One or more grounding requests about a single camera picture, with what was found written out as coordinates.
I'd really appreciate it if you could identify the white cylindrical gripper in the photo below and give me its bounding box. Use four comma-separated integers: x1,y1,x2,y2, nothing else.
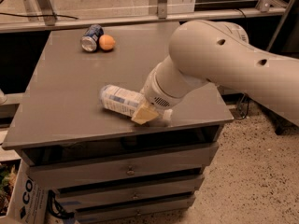
132,63,183,125

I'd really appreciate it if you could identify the clear plastic water bottle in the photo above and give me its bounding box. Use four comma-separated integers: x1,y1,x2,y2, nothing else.
99,85,173,120

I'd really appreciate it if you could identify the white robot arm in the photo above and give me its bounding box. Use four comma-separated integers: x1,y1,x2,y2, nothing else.
141,21,299,125

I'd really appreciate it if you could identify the blue pepsi can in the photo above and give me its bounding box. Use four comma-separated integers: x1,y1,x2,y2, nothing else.
80,24,104,52

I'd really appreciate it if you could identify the grey drawer cabinet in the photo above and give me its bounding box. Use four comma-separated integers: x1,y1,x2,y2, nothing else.
1,21,235,224

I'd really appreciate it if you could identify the orange fruit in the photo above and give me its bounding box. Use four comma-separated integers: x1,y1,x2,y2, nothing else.
99,35,115,51

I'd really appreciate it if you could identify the bottom grey drawer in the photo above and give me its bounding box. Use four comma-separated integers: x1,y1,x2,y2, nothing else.
75,194,195,224

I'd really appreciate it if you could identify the grey drawer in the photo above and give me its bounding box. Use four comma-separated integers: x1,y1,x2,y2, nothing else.
27,142,218,189
56,174,204,212
75,194,195,224

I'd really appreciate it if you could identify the top grey drawer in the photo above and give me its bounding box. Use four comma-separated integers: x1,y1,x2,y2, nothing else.
27,142,218,189

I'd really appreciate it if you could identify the middle grey drawer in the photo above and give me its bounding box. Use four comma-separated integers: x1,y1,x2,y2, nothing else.
56,174,204,212

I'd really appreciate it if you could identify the white cardboard box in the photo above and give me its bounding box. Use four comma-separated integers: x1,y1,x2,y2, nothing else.
5,161,48,224

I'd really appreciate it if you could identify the black power cable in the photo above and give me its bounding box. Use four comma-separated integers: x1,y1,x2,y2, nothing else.
233,94,252,120

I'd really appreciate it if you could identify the metal frame rail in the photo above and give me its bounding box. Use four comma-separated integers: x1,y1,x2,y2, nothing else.
0,7,286,34

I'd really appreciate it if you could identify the black cable on floor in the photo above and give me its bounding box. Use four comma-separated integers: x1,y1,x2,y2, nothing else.
0,11,79,21

